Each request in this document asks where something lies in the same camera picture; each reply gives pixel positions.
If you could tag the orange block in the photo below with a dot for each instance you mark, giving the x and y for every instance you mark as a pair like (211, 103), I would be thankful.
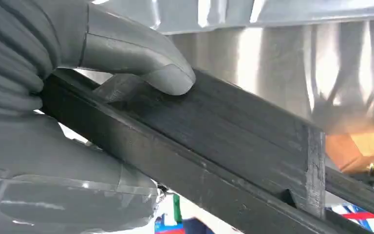
(351, 148)

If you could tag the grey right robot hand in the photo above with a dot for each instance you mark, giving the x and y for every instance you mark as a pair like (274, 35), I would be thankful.
(61, 187)

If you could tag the ribbed grey right arm sleeve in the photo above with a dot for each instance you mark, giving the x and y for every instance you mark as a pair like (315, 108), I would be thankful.
(6, 64)

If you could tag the printed blue red packet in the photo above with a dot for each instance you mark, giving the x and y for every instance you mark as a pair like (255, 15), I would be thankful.
(174, 223)
(354, 213)

